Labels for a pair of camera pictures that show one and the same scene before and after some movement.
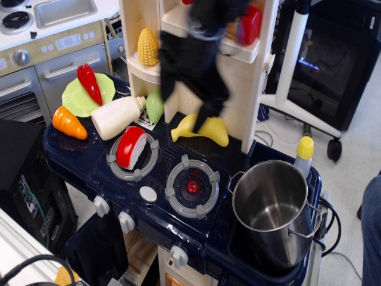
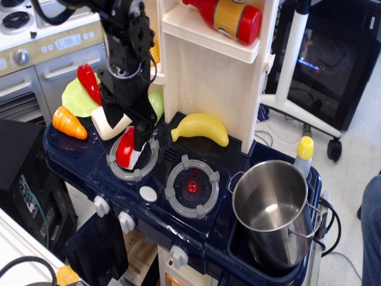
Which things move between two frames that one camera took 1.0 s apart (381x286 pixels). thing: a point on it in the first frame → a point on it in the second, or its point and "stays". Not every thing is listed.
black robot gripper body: (189, 61) → (126, 81)
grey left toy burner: (144, 165) stays
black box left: (30, 195) stays
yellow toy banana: (211, 127) stays
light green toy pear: (155, 106) stays
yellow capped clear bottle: (303, 159) stays
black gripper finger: (171, 69) → (114, 114)
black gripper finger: (213, 103) → (143, 132)
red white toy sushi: (131, 146) stays
